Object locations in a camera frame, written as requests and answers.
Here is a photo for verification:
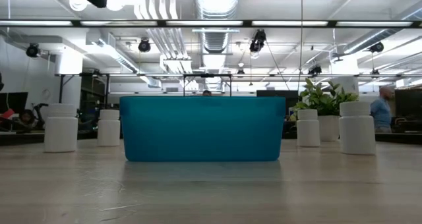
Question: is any silver ventilation duct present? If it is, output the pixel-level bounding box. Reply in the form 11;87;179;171
194;0;240;54

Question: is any white pill bottle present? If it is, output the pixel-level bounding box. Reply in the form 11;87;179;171
44;103;79;154
338;101;377;155
296;109;321;148
96;109;121;148

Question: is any blue plastic basket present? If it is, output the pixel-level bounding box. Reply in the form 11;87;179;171
119;96;286;162

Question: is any red object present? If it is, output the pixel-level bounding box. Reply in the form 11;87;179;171
0;108;16;121

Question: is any thin hanging cable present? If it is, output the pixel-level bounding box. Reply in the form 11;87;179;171
297;0;304;93

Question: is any person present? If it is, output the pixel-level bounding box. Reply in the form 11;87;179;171
369;86;395;134

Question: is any white plant pot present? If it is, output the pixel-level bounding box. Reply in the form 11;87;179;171
318;115;341;142

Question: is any green potted plant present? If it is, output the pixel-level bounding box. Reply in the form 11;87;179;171
289;78;359;118

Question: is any black shelf rack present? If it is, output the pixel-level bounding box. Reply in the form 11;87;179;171
78;72;111;132

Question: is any black overhead frame bar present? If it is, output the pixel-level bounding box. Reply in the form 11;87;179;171
0;18;422;29

